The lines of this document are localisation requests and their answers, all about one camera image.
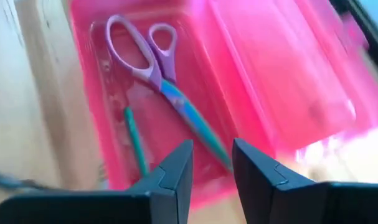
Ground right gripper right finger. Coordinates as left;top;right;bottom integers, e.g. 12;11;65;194
232;138;378;224

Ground pink plastic supply box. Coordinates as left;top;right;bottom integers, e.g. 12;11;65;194
67;0;378;212

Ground purple scissors with teal blades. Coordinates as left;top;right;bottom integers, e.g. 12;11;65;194
105;14;233;172

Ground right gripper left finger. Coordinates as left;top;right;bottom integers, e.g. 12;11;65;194
0;139;194;224

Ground short teal green pencil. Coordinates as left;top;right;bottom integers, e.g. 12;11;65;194
122;106;151;177

